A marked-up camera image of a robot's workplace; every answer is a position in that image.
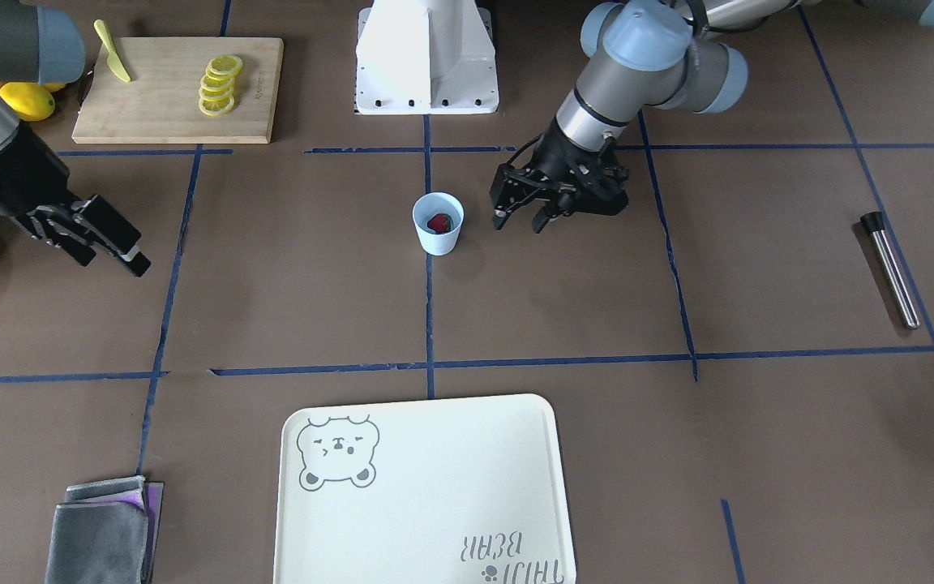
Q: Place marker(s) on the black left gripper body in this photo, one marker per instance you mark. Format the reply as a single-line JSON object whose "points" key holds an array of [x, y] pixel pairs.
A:
{"points": [[554, 156]]}

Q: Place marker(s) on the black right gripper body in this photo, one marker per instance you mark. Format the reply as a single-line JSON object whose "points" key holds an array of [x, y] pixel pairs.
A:
{"points": [[14, 176]]}

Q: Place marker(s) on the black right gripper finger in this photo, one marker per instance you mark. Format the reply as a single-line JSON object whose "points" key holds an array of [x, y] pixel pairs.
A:
{"points": [[77, 249], [108, 228]]}

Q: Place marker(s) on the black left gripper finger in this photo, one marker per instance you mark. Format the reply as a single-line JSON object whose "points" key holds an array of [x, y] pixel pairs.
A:
{"points": [[544, 216], [503, 207]]}

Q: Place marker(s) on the red strawberry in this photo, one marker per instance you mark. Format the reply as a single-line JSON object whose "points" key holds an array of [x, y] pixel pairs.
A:
{"points": [[441, 223]]}

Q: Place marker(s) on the steel muddler black tip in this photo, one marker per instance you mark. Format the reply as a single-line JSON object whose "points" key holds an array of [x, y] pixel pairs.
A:
{"points": [[875, 227]]}

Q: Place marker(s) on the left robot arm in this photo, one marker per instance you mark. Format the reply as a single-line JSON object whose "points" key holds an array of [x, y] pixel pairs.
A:
{"points": [[668, 55]]}

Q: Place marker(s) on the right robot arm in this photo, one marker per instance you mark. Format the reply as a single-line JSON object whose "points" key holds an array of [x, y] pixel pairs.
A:
{"points": [[38, 44]]}

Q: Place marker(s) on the light blue plastic cup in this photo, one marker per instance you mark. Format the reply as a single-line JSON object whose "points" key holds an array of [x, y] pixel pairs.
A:
{"points": [[429, 205]]}

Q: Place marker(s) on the whole yellow lemon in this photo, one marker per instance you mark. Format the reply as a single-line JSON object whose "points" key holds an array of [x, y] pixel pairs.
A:
{"points": [[31, 101]]}

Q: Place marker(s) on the bamboo cutting board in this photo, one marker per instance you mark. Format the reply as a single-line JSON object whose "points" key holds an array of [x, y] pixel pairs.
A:
{"points": [[160, 104]]}

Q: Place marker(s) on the yellow-green plastic knife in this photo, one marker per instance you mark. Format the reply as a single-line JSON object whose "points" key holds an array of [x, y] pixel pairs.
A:
{"points": [[113, 59]]}

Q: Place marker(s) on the lemon slice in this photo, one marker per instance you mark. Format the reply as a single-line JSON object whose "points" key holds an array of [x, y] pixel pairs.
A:
{"points": [[217, 107], [224, 66], [215, 94], [211, 83]]}

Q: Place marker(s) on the purple folded cloth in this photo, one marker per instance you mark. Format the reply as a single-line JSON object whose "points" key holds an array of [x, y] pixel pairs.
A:
{"points": [[149, 499]]}

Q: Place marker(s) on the cream bear serving tray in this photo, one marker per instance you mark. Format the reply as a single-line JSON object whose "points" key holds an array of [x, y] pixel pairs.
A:
{"points": [[460, 490]]}

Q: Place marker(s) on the grey folded cloth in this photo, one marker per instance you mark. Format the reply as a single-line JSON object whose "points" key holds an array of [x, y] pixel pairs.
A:
{"points": [[100, 533]]}

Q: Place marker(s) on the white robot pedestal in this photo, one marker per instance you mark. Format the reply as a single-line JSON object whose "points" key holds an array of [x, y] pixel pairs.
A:
{"points": [[425, 58]]}

